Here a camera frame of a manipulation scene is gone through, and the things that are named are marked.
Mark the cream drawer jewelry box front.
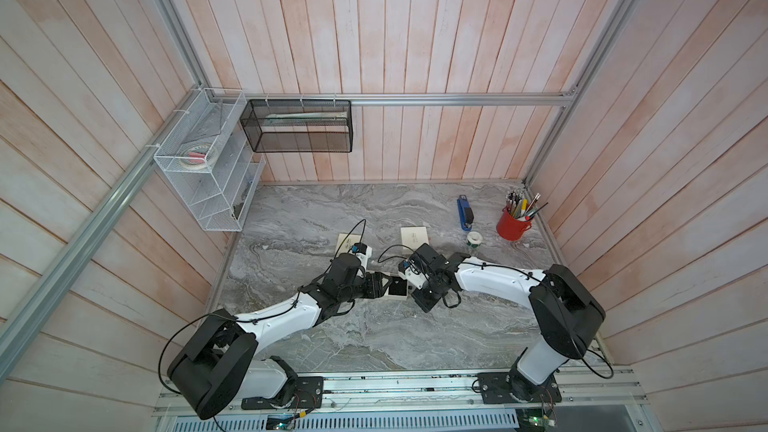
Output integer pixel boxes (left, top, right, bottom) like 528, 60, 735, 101
334, 233, 361, 255

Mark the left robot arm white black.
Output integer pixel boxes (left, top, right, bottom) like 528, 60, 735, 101
165, 250, 392, 420

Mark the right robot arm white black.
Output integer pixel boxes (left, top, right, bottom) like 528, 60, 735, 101
398, 244, 606, 397

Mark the small tape roll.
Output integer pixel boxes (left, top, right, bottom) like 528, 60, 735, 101
466, 231, 483, 248

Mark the blue stapler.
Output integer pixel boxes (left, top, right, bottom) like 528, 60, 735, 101
457, 195, 474, 232

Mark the red pen cup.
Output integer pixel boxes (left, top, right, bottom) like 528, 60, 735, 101
496, 209, 533, 242

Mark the pens bundle in cup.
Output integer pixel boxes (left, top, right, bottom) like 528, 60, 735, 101
505, 190, 547, 222

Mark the black mesh basket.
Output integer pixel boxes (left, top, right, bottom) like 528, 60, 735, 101
240, 99, 354, 154

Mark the tape roll in rack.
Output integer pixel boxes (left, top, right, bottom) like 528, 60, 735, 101
179, 143, 219, 171

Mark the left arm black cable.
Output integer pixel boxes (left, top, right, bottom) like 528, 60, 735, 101
157, 218, 368, 432

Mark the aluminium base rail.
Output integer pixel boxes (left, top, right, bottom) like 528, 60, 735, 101
152, 364, 649, 418

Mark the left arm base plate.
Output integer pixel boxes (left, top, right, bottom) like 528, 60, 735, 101
241, 376, 324, 412

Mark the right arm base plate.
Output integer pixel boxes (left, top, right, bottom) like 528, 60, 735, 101
475, 371, 562, 405

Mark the white wire shelf rack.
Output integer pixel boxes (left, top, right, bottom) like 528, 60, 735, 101
154, 88, 265, 232

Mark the aluminium frame horizontal bar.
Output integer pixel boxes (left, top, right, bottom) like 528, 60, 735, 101
211, 89, 575, 107

